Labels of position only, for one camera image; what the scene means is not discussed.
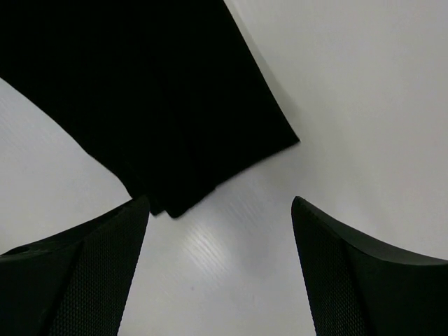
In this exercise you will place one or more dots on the black skirt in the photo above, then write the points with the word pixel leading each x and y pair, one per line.
pixel 165 94

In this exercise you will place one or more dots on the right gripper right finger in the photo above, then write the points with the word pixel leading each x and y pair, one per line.
pixel 359 285

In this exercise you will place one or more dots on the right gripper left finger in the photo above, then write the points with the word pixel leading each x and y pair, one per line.
pixel 75 282

